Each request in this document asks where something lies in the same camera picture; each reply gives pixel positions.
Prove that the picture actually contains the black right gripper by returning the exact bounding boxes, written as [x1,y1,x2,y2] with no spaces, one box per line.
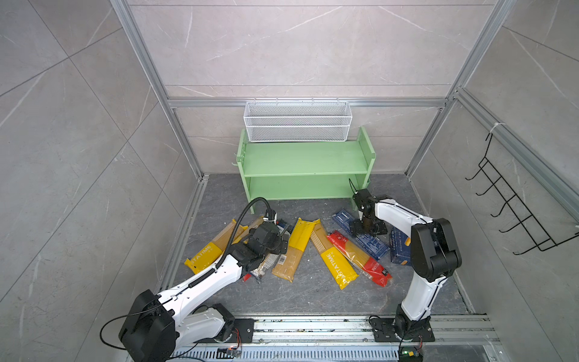
[348,216,386,238]

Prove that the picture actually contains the long blue spaghetti box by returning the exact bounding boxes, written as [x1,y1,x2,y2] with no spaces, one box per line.
[333,209,390,260]

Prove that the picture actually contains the blue Barilla rigatoni box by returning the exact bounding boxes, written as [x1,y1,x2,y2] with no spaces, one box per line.
[390,227,412,266]

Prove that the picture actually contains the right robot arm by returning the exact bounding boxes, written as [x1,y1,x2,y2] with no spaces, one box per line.
[353,189,462,341]

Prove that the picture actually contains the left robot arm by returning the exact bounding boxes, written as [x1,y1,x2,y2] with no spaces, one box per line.
[119,221,288,361]

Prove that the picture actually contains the clear black label pasta bag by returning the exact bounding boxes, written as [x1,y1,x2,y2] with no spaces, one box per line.
[250,220,293,284]

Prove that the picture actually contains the yellow pasta bag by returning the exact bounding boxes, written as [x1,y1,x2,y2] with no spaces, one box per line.
[233,217,263,244]
[184,220,237,275]

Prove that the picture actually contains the yellow pasta bag far left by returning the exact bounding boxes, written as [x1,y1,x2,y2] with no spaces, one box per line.
[184,220,237,275]

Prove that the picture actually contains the green metal shelf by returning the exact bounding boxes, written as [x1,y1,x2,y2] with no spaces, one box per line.
[236,128,376,202]

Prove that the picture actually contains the yellow top brown spaghetti bag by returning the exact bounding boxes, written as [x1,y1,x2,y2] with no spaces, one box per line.
[272,218,321,282]

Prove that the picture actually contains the red spaghetti bag right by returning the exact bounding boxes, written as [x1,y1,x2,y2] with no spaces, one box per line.
[327,231,391,287]

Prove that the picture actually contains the yellow Pastatime spaghetti bag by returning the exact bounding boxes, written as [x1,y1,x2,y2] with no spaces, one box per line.
[310,220,358,290]

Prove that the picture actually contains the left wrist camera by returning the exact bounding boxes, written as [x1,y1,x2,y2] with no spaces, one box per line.
[263,209,277,224]

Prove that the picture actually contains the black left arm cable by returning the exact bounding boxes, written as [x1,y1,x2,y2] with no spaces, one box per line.
[216,196,272,268]

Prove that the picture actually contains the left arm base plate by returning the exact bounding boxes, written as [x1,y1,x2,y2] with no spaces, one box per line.
[213,318,256,344]

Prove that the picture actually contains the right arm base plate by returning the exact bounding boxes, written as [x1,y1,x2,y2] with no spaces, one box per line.
[368,315,435,342]

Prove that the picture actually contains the white wire mesh basket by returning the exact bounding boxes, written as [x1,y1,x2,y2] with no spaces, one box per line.
[244,100,353,143]

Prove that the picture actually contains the black wire hook rack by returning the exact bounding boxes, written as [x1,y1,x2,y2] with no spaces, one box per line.
[464,133,578,256]

